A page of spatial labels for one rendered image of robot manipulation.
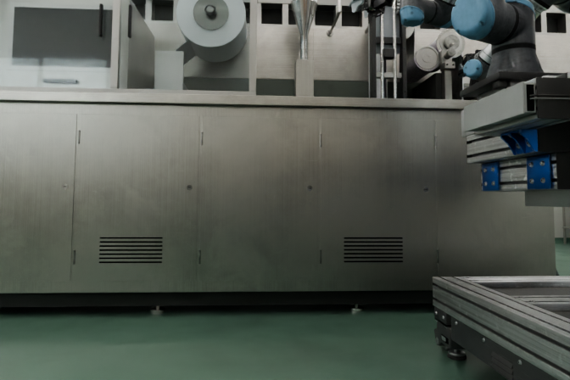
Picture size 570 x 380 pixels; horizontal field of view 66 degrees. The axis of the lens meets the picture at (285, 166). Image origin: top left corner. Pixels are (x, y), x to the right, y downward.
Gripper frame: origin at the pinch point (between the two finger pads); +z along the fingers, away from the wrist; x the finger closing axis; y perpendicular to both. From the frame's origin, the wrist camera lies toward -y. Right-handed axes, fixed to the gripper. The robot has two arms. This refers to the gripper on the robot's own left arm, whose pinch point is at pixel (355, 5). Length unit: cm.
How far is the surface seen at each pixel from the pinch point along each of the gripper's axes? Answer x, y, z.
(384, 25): 31.9, -9.8, 19.2
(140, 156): -61, 68, 52
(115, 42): -77, 22, 60
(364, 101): 15.9, 33.3, 8.5
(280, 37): 8, -15, 78
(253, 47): -25.9, 14.7, 34.9
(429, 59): 60, -1, 17
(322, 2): 26, -40, 68
